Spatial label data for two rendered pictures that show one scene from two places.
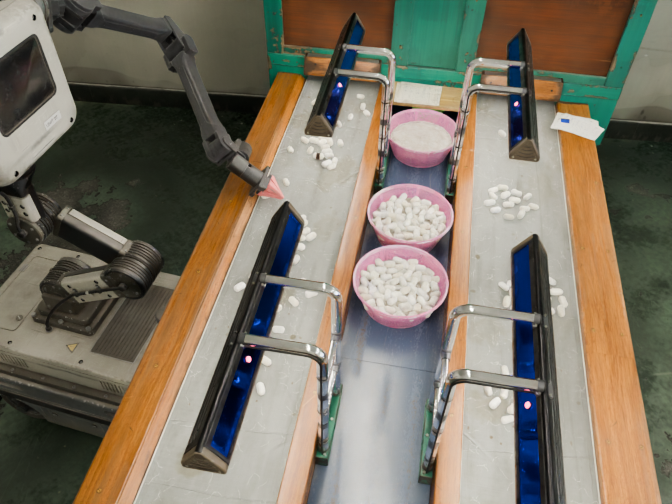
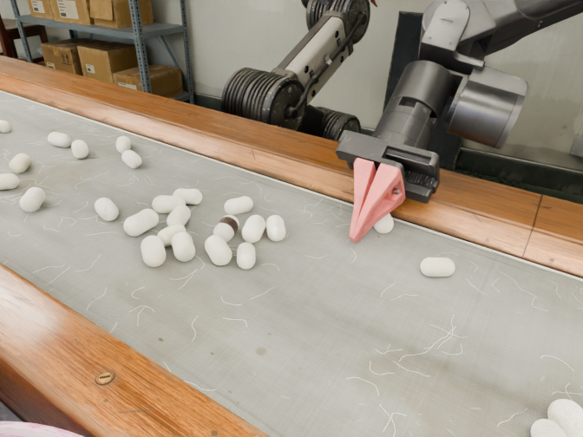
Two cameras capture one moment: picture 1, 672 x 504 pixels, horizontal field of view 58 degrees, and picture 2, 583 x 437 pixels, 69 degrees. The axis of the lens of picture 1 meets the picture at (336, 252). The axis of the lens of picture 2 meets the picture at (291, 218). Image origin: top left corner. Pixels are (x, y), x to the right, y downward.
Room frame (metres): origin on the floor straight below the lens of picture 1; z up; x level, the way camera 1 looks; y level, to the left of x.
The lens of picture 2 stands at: (1.52, -0.18, 1.00)
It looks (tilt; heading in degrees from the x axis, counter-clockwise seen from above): 32 degrees down; 111
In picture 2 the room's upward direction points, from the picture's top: 2 degrees clockwise
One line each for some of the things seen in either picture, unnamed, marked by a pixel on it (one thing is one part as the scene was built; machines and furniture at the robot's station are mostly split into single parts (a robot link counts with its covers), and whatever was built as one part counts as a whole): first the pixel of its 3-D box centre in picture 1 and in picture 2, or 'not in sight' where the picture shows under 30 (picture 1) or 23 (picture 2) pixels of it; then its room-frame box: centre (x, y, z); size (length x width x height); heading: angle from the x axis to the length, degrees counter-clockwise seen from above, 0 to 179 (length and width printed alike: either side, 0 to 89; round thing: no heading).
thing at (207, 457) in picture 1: (251, 315); not in sight; (0.74, 0.17, 1.08); 0.62 x 0.08 x 0.07; 170
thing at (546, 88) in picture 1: (520, 85); not in sight; (2.02, -0.68, 0.83); 0.30 x 0.06 x 0.07; 80
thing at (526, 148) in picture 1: (523, 87); not in sight; (1.60, -0.55, 1.08); 0.62 x 0.08 x 0.07; 170
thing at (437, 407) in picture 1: (478, 402); not in sight; (0.65, -0.31, 0.90); 0.20 x 0.19 x 0.45; 170
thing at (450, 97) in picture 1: (427, 96); not in sight; (2.03, -0.34, 0.77); 0.33 x 0.15 x 0.01; 80
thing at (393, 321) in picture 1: (399, 289); not in sight; (1.10, -0.18, 0.72); 0.27 x 0.27 x 0.10
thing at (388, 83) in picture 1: (361, 120); not in sight; (1.67, -0.08, 0.90); 0.20 x 0.19 x 0.45; 170
